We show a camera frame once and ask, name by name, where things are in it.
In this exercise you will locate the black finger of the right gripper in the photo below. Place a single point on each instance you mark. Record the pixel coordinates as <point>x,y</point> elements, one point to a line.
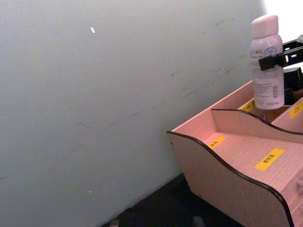
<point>293,44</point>
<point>281,60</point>

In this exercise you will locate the white spray bottle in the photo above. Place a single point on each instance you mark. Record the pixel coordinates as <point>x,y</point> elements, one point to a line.
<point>267,85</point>

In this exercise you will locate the black capped cosmetic bottle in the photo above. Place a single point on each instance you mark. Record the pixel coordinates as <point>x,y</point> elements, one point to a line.
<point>292,80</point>

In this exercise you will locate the pale wooden desk organizer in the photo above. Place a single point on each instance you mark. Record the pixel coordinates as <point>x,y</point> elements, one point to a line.
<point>236,165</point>

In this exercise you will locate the black table cloth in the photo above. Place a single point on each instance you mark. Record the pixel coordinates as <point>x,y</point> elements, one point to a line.
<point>170,203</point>

